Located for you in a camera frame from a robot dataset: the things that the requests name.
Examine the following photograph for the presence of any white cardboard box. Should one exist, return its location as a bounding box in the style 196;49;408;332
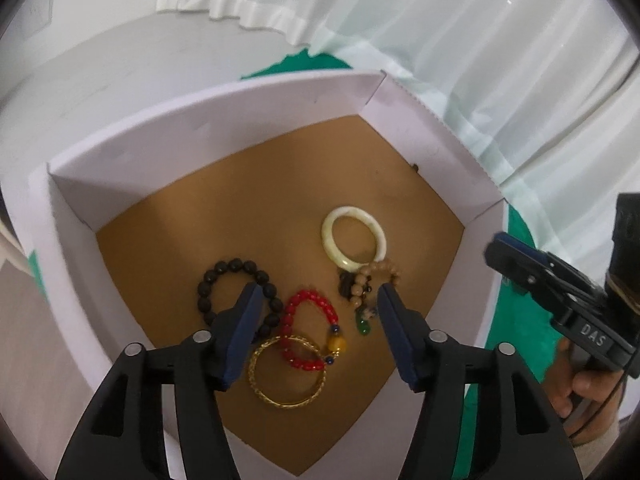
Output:
2;70;506;479

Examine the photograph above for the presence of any cream jade bangle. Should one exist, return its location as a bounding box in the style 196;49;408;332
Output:
320;206;387;272

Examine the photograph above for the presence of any gold bangle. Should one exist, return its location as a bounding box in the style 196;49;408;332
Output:
246;335;328;411

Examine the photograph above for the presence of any brown bead bracelet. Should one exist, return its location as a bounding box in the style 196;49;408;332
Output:
338;258;402;311

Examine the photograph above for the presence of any black bead bracelet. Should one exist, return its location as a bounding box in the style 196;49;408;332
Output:
195;257;284;340

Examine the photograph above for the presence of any person right hand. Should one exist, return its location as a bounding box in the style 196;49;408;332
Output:
541;338;623;446

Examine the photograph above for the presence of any dark green pendant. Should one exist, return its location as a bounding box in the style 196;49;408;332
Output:
355;306;376;336

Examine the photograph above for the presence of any green cloth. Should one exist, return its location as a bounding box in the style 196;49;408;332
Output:
27;52;564;480

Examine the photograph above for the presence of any white curtain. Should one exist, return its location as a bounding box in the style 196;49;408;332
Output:
156;0;639;280

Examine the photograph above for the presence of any red bead bracelet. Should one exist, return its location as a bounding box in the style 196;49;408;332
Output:
276;288;348;373

